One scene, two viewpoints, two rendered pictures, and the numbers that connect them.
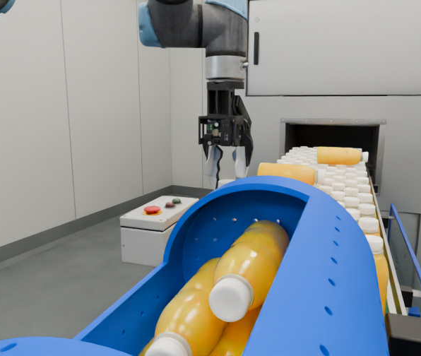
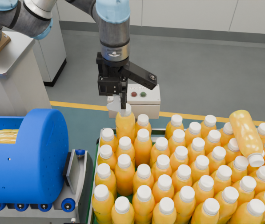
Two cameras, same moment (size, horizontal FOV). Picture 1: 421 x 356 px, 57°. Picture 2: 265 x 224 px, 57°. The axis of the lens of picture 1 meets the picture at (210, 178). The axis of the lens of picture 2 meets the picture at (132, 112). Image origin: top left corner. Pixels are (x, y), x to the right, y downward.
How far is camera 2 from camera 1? 0.93 m
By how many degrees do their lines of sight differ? 69
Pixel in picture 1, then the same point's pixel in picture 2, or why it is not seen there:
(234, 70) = (103, 54)
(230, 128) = (100, 85)
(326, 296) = not seen: outside the picture
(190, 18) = (88, 8)
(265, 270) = not seen: outside the picture
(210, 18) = (94, 13)
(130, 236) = not seen: hidden behind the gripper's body
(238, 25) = (102, 26)
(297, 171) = (241, 139)
